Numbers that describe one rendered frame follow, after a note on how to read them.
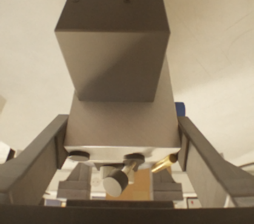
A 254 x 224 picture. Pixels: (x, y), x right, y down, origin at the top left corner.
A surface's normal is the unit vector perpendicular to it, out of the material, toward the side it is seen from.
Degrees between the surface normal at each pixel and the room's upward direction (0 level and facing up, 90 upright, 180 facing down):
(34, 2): 0
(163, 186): 90
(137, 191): 90
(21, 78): 0
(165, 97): 90
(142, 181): 90
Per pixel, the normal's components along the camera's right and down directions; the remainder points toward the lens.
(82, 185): 0.02, -0.56
